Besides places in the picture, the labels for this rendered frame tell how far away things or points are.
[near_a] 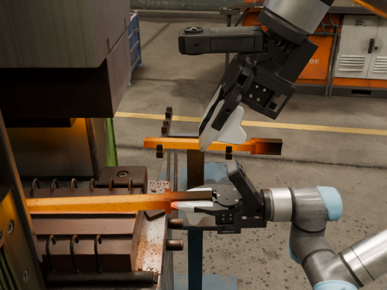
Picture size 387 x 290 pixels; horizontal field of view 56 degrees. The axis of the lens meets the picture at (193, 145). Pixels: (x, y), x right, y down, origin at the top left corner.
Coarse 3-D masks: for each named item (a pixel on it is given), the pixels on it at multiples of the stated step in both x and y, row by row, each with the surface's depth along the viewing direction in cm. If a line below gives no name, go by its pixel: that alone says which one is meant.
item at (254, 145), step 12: (144, 144) 113; (156, 144) 113; (168, 144) 112; (180, 144) 112; (192, 144) 112; (216, 144) 111; (228, 144) 111; (240, 144) 111; (252, 144) 109; (264, 144) 111; (276, 144) 111
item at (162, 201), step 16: (176, 192) 80; (192, 192) 80; (208, 192) 80; (32, 208) 79; (48, 208) 79; (64, 208) 79; (80, 208) 79; (96, 208) 79; (112, 208) 79; (128, 208) 79; (144, 208) 79; (160, 208) 79
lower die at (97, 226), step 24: (24, 192) 86; (48, 192) 86; (72, 192) 86; (96, 192) 86; (120, 192) 86; (48, 216) 79; (72, 216) 79; (96, 216) 79; (120, 216) 79; (120, 240) 74; (48, 264) 72; (72, 264) 72; (96, 264) 72; (120, 264) 72
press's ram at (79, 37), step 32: (0, 0) 43; (32, 0) 43; (64, 0) 44; (96, 0) 46; (128, 0) 71; (0, 32) 45; (32, 32) 45; (64, 32) 45; (96, 32) 46; (0, 64) 47; (32, 64) 47; (64, 64) 47; (96, 64) 47
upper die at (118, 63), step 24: (120, 48) 62; (0, 72) 53; (24, 72) 53; (48, 72) 53; (72, 72) 53; (96, 72) 53; (120, 72) 62; (0, 96) 55; (24, 96) 55; (48, 96) 55; (72, 96) 55; (96, 96) 55; (120, 96) 62
